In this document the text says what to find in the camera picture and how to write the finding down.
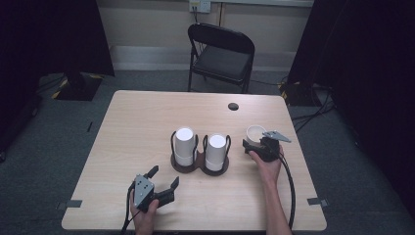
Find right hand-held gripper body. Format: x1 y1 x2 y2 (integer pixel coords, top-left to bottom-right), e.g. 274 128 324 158
253 130 292 164

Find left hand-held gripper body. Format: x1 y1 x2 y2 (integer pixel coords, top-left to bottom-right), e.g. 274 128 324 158
131 174 176 213

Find single white paper cup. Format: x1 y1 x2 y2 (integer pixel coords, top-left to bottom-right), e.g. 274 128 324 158
246 124 267 147

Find dark double cup holder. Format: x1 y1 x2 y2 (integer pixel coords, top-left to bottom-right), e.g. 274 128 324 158
169 130 232 177

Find person's right hand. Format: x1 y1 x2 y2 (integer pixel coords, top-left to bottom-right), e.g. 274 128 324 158
249 146 285 186

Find person's left hand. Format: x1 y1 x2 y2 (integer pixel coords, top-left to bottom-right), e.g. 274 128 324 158
129 191 161 235

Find stack of white paper cups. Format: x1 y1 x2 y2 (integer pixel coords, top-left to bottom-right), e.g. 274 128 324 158
205 132 227 172
174 126 196 167

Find grey tape strip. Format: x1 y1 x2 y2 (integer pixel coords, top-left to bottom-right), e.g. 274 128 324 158
306 197 330 209
57 199 83 211

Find black folding chair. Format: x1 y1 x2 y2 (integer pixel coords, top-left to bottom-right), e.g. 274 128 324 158
187 23 256 95

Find dark curtain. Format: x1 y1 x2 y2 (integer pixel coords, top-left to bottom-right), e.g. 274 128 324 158
0 0 115 155
286 0 415 218

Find left hand-held gripper black cable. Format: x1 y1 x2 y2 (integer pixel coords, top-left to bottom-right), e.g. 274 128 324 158
120 182 136 235

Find hand-held gripper black cable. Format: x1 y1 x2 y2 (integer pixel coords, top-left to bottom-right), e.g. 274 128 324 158
120 182 136 235
277 152 297 230

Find right hand-held gripper black cable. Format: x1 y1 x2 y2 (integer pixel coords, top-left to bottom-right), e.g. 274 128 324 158
277 152 297 230

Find black floor cables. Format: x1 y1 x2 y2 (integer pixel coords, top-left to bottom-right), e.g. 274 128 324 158
290 83 338 133

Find black stand base plate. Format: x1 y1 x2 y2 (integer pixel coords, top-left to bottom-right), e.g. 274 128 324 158
51 71 105 102

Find white wall socket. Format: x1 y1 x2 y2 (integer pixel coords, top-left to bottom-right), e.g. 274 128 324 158
188 0 212 15

